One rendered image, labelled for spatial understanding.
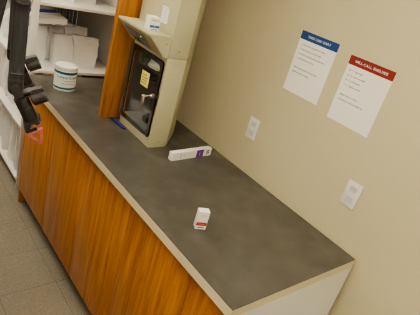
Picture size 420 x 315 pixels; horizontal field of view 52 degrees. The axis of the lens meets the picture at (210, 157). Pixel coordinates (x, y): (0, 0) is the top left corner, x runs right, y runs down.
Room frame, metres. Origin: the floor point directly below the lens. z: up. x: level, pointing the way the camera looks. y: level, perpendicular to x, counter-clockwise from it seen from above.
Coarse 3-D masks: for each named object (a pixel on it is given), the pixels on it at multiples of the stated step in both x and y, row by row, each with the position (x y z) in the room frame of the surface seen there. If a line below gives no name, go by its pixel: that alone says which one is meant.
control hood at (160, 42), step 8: (120, 16) 2.12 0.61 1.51; (128, 24) 2.06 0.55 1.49; (136, 24) 2.02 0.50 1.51; (128, 32) 2.17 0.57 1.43; (144, 32) 1.94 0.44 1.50; (152, 32) 1.94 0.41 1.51; (160, 32) 2.00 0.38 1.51; (136, 40) 2.14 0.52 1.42; (152, 40) 1.91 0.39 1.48; (160, 40) 1.93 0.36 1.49; (168, 40) 1.97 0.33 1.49; (152, 48) 2.00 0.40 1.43; (160, 48) 1.94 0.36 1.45; (168, 48) 1.97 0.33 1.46
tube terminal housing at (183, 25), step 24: (144, 0) 2.19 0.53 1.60; (168, 0) 2.05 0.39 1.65; (192, 0) 2.02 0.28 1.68; (168, 24) 2.02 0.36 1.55; (192, 24) 2.05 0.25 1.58; (144, 48) 2.13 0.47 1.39; (192, 48) 2.18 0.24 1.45; (168, 72) 1.99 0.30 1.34; (168, 96) 2.02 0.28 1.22; (120, 120) 2.20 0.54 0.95; (168, 120) 2.04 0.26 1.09; (144, 144) 2.00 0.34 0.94
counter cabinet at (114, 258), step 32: (64, 128) 2.07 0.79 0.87; (32, 160) 2.36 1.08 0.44; (64, 160) 2.03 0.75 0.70; (32, 192) 2.32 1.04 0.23; (64, 192) 1.99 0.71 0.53; (96, 192) 1.75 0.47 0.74; (64, 224) 1.95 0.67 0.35; (96, 224) 1.71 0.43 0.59; (128, 224) 1.53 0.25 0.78; (64, 256) 1.91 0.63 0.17; (96, 256) 1.67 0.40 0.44; (128, 256) 1.49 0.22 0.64; (160, 256) 1.35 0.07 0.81; (96, 288) 1.63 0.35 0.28; (128, 288) 1.46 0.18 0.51; (160, 288) 1.32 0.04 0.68; (192, 288) 1.20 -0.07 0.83; (320, 288) 1.39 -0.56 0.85
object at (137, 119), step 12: (132, 60) 2.17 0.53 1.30; (144, 60) 2.09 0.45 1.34; (156, 60) 2.02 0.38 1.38; (132, 72) 2.15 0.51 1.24; (156, 72) 2.00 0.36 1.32; (132, 84) 2.14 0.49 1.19; (156, 84) 1.99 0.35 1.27; (132, 96) 2.12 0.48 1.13; (156, 96) 1.98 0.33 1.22; (132, 108) 2.11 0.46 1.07; (144, 108) 2.03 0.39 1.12; (132, 120) 2.09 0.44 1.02; (144, 120) 2.01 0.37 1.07; (144, 132) 2.00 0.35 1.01
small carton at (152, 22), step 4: (148, 16) 2.00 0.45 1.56; (152, 16) 1.99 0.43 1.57; (156, 16) 2.02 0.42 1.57; (148, 20) 1.99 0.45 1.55; (152, 20) 1.98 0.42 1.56; (156, 20) 1.99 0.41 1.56; (160, 20) 2.01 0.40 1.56; (144, 24) 2.01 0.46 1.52; (148, 24) 1.98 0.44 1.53; (152, 24) 1.98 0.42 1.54; (156, 24) 2.00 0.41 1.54; (148, 28) 1.98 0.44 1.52; (152, 28) 1.99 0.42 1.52; (156, 28) 2.00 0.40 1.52
